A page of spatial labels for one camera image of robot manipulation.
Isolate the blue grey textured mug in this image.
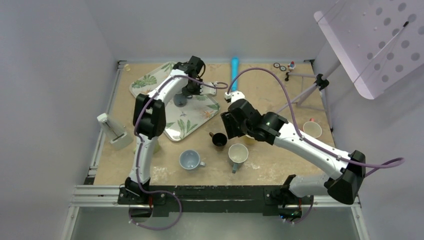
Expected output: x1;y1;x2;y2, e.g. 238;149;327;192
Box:
173;93;188;108

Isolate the brown small mug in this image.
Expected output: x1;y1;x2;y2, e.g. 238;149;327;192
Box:
209;132;228;147

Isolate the dark grey mug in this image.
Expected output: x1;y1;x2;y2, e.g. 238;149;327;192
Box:
228;143;249;174

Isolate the light grey mug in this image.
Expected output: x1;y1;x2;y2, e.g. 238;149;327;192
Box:
179;149;206;171

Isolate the light green mug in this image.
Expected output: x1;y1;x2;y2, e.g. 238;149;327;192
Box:
133;141;161;154

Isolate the pink mug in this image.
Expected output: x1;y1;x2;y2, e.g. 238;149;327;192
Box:
302;118;323;138

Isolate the yellow mug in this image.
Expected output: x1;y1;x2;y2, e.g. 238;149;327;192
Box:
244;135;256;145

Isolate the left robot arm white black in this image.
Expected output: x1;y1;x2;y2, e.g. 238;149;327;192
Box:
123;56;206;205

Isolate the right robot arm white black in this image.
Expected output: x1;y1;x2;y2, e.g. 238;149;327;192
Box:
220;99;366;205

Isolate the leaf pattern serving tray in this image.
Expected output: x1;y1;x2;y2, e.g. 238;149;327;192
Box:
129;61;221;142

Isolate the blue cylinder tube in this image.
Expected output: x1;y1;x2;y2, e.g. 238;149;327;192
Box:
230;56;240;92

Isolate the small red white figurine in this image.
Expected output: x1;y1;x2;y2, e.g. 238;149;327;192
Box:
287;61;296;72

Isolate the white tripod stand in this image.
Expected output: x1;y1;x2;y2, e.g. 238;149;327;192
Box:
277;60;341;133

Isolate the perforated translucent panel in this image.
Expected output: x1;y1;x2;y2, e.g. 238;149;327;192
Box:
313;0;424;100

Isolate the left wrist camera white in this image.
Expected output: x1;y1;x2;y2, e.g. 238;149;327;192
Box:
199;81;218;97

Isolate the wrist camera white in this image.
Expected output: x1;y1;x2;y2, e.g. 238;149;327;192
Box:
224;90;246;104
199;81;218;97

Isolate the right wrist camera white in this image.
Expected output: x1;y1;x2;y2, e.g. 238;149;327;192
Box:
224;90;246;104

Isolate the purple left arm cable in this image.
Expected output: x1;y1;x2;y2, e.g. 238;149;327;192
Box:
133;74;229;196

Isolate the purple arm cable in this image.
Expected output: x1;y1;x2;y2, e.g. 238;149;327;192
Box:
227;67;406;178
133;74;229;196

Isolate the black ring markers right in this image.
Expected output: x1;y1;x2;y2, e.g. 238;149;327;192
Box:
273;62;287;72

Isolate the white clamp bracket left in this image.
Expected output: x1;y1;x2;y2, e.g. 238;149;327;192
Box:
96;113;133;151

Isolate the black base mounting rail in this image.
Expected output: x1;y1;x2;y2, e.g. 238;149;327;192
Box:
117;185;314;218

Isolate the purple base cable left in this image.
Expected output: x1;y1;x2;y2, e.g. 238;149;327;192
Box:
128;189;184;231

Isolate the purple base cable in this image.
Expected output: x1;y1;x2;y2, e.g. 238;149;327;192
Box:
284;198;319;226
128;189;184;231

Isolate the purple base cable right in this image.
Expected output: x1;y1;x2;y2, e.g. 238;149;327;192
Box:
284;198;319;226

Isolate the aluminium frame rail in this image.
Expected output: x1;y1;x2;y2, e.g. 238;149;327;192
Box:
72;63;368;226

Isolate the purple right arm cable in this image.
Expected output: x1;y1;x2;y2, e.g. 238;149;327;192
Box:
227;67;406;178

